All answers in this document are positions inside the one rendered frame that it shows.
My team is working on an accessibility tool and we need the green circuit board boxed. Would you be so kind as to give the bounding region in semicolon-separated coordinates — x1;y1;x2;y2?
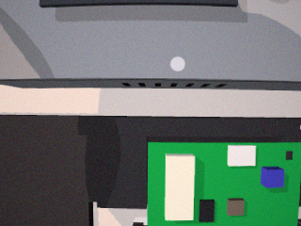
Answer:
148;142;301;226

